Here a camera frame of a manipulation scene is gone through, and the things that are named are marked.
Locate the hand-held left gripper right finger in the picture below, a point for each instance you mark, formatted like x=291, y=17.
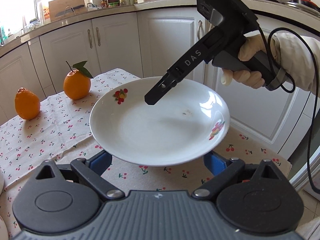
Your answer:
x=216, y=163

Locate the orange with bumpy top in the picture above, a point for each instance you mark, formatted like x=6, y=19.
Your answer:
x=27, y=105

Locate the stained white fruit print plate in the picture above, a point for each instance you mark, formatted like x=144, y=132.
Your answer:
x=150, y=135

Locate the glass jar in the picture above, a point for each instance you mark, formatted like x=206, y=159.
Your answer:
x=35, y=25

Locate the person's right forearm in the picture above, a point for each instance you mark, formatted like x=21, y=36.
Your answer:
x=300, y=62

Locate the person's right hand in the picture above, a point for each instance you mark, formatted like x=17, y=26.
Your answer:
x=255, y=45

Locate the cherry print tablecloth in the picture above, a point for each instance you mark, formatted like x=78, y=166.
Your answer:
x=50, y=135

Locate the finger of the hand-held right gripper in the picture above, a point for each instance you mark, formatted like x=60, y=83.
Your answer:
x=156, y=95

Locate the wooden cutting board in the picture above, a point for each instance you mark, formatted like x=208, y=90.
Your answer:
x=66, y=5

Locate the orange with green leaf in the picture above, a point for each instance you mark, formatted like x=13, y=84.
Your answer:
x=76, y=85

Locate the kitchen window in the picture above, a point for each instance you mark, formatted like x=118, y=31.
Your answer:
x=25, y=0

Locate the red lidded pot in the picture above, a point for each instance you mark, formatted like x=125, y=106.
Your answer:
x=306, y=3

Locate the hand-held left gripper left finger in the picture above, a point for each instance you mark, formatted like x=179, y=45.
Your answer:
x=101, y=161

